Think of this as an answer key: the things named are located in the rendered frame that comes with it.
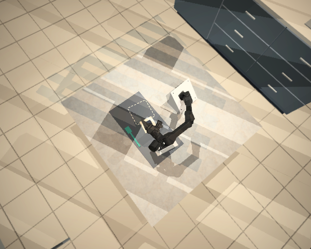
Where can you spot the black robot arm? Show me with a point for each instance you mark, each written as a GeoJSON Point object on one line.
{"type": "Point", "coordinates": [170, 137]}

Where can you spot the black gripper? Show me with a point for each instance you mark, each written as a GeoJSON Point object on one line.
{"type": "Point", "coordinates": [150, 129]}

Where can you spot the dark grey mat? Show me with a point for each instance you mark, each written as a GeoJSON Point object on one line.
{"type": "Point", "coordinates": [139, 108]}

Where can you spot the cream tile with dark square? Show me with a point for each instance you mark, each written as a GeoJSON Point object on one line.
{"type": "Point", "coordinates": [148, 120]}

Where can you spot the green small trowel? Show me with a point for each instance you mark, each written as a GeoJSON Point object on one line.
{"type": "Point", "coordinates": [128, 130]}

